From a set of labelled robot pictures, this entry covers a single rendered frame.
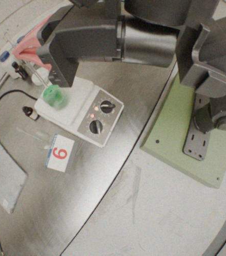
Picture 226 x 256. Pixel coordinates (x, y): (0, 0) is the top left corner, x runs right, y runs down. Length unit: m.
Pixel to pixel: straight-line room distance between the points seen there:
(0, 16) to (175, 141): 0.79
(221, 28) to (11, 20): 0.71
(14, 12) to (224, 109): 0.79
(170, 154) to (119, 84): 0.25
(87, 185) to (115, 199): 0.08
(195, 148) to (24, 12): 0.84
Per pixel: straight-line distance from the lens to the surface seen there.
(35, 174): 0.42
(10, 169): 0.48
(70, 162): 0.36
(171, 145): 0.32
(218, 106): 0.25
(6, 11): 0.70
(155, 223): 0.41
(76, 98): 0.30
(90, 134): 0.31
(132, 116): 0.37
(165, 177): 0.37
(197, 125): 0.34
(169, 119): 0.33
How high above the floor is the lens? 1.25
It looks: 75 degrees down
